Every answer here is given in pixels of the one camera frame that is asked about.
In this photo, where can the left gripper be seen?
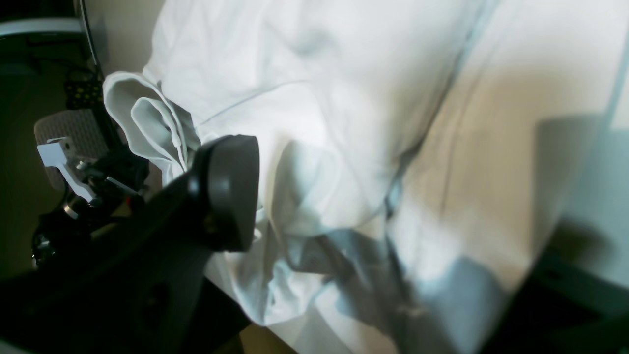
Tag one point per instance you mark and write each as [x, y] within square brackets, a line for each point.
[117, 178]

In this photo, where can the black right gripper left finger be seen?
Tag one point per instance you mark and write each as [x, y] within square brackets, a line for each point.
[141, 287]

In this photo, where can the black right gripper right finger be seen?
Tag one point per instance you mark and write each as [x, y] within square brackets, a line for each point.
[562, 309]

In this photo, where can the white T-shirt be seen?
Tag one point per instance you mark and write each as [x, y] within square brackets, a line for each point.
[415, 155]

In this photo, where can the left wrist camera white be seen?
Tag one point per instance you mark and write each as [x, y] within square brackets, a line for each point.
[60, 153]

